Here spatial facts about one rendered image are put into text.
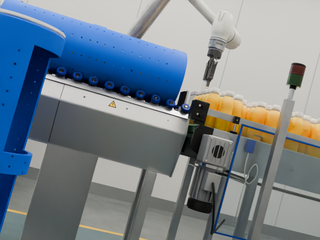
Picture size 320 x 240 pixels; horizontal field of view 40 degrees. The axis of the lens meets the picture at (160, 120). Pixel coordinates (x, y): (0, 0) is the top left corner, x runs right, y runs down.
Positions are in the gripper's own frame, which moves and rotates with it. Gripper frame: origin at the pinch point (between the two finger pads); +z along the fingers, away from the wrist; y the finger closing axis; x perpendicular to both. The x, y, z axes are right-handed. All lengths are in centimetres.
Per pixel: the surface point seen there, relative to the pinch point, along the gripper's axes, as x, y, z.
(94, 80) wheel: -56, 20, 15
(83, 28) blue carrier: -68, 21, -7
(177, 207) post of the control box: 7, -17, 67
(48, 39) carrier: -74, 82, 12
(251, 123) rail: 17.9, 30.3, 14.4
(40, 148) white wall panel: -91, -258, 75
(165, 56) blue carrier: -27.9, 21.6, -5.3
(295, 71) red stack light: 24, 48, -11
